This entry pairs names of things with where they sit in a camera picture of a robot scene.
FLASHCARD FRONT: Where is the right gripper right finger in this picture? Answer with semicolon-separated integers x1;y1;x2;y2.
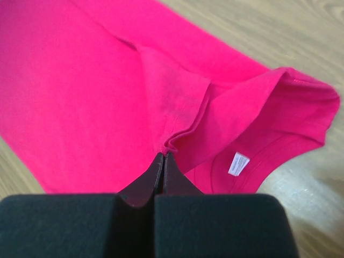
154;153;299;257

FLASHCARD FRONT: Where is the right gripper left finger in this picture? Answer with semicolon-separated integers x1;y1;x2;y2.
1;154;164;257

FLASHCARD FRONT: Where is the magenta pink t-shirt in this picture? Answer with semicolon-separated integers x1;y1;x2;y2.
1;1;340;194

